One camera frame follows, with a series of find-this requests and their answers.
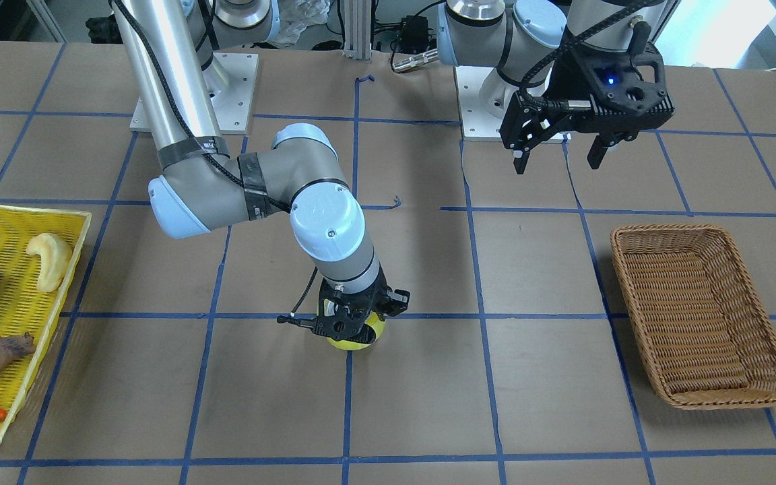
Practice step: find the yellow plastic basket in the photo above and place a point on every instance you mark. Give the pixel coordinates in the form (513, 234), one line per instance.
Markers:
(23, 309)

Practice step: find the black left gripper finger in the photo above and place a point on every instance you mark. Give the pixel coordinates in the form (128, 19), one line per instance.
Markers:
(602, 144)
(525, 140)

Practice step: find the yellow toy banana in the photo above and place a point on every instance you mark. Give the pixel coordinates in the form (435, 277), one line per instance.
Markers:
(55, 255)

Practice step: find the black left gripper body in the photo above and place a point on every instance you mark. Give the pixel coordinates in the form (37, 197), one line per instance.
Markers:
(571, 79)

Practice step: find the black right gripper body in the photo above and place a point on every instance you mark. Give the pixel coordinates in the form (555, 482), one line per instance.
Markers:
(372, 298)

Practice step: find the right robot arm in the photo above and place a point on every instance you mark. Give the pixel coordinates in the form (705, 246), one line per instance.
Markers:
(201, 187)

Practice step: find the yellow tape roll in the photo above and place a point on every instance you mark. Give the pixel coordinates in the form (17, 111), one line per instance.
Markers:
(370, 331)

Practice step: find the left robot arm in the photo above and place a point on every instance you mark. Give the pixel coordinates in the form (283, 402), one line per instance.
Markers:
(521, 41)

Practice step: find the brown wicker basket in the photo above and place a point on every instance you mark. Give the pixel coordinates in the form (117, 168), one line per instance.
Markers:
(705, 338)

